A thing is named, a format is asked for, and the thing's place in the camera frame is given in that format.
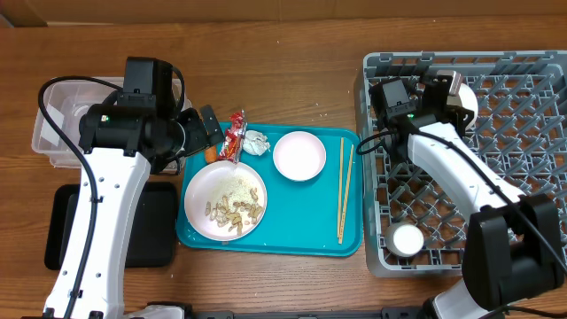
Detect red snack wrapper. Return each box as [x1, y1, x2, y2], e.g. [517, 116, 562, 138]
[218, 110, 247, 163]

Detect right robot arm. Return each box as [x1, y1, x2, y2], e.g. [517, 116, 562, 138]
[369, 74, 566, 318]

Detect rice pile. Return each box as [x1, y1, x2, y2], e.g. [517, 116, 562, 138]
[208, 175, 266, 206]

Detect crumpled white tissue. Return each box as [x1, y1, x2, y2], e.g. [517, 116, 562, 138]
[243, 130, 270, 156]

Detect peanuts pile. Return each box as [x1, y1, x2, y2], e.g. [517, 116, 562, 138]
[204, 187, 266, 236]

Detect black tray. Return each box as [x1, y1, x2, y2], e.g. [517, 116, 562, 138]
[44, 182, 178, 270]

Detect white cup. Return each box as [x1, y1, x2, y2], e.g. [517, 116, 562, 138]
[384, 222, 424, 258]

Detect clear plastic bin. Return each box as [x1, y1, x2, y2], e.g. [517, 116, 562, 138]
[31, 77, 194, 172]

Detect wooden chopstick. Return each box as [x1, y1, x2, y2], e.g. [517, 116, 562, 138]
[337, 137, 344, 243]
[338, 144, 354, 245]

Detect pink plate with food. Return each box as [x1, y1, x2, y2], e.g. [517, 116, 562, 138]
[183, 160, 268, 242]

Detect orange carrot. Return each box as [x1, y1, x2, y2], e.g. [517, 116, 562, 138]
[203, 110, 219, 164]

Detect grey dishwasher rack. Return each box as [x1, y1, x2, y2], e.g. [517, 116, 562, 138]
[354, 51, 566, 277]

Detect white bowl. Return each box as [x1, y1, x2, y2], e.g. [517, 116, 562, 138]
[452, 83, 478, 129]

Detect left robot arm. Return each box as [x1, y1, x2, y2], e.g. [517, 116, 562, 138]
[38, 57, 224, 318]

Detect teal serving tray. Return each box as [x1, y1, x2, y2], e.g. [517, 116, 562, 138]
[176, 123, 363, 257]

